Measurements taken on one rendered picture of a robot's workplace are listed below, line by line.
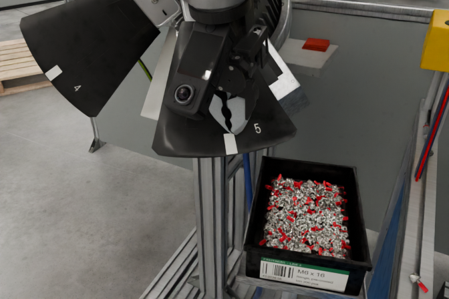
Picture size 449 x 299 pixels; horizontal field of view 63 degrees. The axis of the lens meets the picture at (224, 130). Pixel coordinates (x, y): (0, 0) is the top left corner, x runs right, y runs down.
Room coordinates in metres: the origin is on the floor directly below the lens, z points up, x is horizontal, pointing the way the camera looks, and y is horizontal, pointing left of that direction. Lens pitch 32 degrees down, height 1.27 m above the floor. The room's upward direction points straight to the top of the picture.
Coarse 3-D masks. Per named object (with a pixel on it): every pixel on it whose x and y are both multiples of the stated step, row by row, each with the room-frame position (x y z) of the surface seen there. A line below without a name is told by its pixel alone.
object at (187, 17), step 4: (180, 0) 0.63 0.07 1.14; (184, 0) 0.63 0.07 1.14; (184, 4) 0.63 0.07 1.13; (184, 8) 0.62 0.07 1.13; (184, 12) 0.61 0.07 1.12; (188, 12) 0.62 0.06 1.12; (184, 16) 0.61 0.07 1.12; (188, 16) 0.61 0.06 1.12; (188, 20) 0.60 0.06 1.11; (192, 20) 0.61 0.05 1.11
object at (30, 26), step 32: (96, 0) 0.69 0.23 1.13; (128, 0) 0.68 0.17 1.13; (32, 32) 0.69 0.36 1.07; (64, 32) 0.68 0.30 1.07; (96, 32) 0.67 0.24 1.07; (128, 32) 0.68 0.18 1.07; (160, 32) 0.70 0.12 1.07; (64, 64) 0.66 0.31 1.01; (96, 64) 0.67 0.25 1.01; (128, 64) 0.67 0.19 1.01; (64, 96) 0.65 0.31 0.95; (96, 96) 0.65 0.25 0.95
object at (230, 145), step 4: (224, 136) 0.47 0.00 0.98; (228, 136) 0.47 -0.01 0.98; (232, 136) 0.47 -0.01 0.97; (224, 140) 0.46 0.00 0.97; (228, 140) 0.46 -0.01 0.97; (232, 140) 0.46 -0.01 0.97; (228, 144) 0.46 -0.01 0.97; (232, 144) 0.46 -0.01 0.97; (228, 148) 0.45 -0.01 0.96; (232, 148) 0.45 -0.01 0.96; (236, 148) 0.45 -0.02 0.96; (228, 152) 0.45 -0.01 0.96; (232, 152) 0.45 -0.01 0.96; (236, 152) 0.45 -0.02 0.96
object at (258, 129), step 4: (256, 120) 0.50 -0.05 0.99; (260, 120) 0.50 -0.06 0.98; (252, 124) 0.49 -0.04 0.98; (256, 124) 0.49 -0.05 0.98; (260, 124) 0.49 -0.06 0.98; (252, 128) 0.48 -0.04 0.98; (256, 128) 0.49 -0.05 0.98; (260, 128) 0.49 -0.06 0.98; (256, 132) 0.48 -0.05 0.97; (260, 132) 0.48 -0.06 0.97; (264, 132) 0.48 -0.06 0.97; (256, 136) 0.47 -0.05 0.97
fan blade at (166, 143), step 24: (192, 24) 0.60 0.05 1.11; (264, 96) 0.54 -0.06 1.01; (168, 120) 0.47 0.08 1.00; (192, 120) 0.47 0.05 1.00; (264, 120) 0.50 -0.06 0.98; (288, 120) 0.51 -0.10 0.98; (168, 144) 0.45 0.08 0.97; (192, 144) 0.45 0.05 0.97; (216, 144) 0.45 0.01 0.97; (240, 144) 0.46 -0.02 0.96; (264, 144) 0.47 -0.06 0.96
